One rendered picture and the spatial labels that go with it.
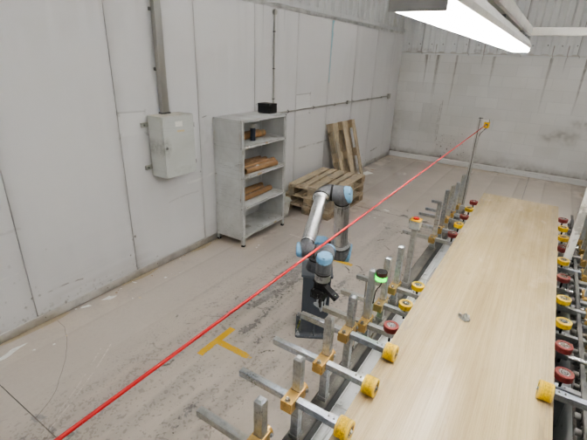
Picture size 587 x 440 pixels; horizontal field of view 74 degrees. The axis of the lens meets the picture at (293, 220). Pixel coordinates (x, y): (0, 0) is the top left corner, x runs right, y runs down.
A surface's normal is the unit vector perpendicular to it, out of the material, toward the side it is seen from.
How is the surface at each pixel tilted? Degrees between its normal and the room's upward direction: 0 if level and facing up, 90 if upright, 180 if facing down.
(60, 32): 90
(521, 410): 0
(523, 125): 90
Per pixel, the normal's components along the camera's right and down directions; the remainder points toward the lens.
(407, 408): 0.04, -0.92
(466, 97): -0.55, 0.30
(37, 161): 0.84, 0.24
